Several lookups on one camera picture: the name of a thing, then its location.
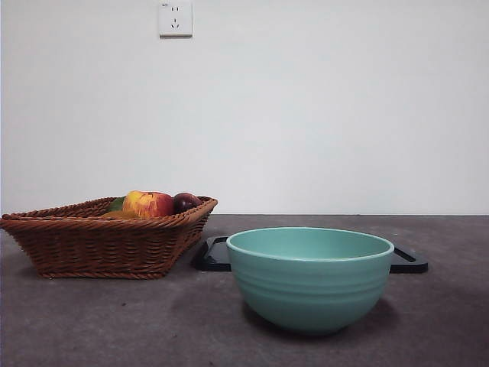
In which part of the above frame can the white wall power socket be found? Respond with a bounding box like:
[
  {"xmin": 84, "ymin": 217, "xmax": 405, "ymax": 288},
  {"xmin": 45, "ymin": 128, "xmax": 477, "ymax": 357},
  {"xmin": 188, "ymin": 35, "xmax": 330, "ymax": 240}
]
[{"xmin": 159, "ymin": 0, "xmax": 193, "ymax": 38}]

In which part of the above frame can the brown wicker basket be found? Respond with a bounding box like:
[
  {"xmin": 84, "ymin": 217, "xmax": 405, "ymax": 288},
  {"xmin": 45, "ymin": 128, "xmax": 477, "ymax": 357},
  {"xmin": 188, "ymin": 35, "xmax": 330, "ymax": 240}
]
[{"xmin": 0, "ymin": 196, "xmax": 219, "ymax": 280}]

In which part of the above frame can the orange brown fruit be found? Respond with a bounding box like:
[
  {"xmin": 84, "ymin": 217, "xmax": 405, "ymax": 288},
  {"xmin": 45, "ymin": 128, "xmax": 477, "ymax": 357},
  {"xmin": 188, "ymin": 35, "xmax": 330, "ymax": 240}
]
[{"xmin": 101, "ymin": 209, "xmax": 138, "ymax": 220}]

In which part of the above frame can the black rectangular tray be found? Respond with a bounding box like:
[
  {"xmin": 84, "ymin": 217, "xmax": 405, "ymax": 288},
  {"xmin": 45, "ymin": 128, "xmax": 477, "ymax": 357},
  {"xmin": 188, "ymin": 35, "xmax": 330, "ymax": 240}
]
[{"xmin": 190, "ymin": 235, "xmax": 429, "ymax": 274}]

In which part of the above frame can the dark red plum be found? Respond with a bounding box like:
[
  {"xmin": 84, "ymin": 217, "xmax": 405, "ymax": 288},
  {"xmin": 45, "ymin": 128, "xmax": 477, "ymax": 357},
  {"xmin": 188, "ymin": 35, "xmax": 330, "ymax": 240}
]
[{"xmin": 172, "ymin": 192, "xmax": 202, "ymax": 215}]

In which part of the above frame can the red yellow apple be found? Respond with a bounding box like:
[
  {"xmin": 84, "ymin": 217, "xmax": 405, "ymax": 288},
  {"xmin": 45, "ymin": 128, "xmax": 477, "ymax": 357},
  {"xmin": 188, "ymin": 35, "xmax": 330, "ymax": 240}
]
[{"xmin": 121, "ymin": 190, "xmax": 175, "ymax": 219}]

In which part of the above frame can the teal ribbed bowl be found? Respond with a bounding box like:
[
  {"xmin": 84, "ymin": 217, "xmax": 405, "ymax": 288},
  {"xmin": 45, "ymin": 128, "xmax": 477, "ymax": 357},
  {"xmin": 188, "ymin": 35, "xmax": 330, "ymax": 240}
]
[{"xmin": 225, "ymin": 226, "xmax": 395, "ymax": 336}]

